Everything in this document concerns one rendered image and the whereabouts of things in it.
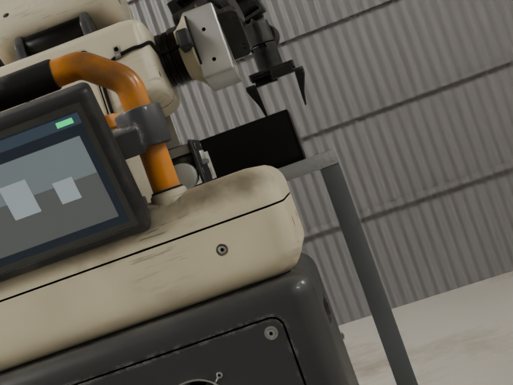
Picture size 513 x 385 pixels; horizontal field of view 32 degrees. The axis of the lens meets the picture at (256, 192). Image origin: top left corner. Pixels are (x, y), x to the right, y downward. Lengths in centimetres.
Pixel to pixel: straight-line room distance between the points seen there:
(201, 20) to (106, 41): 15
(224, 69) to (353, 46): 284
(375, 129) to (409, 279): 72
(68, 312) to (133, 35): 50
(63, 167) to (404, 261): 337
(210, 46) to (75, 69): 41
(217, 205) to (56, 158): 18
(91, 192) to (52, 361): 21
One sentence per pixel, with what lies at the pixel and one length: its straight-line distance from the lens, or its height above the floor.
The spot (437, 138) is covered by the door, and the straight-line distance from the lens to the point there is 418.
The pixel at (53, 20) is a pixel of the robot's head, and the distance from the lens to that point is 143.
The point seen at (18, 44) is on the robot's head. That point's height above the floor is 111.
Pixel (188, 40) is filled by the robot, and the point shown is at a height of 103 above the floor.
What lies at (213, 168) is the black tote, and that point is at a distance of 189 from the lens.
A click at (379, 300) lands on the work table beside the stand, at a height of 49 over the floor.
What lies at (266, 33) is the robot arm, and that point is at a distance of 195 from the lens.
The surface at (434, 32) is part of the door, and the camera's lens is 419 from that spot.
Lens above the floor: 80
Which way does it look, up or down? 1 degrees down
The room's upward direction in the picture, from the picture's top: 20 degrees counter-clockwise
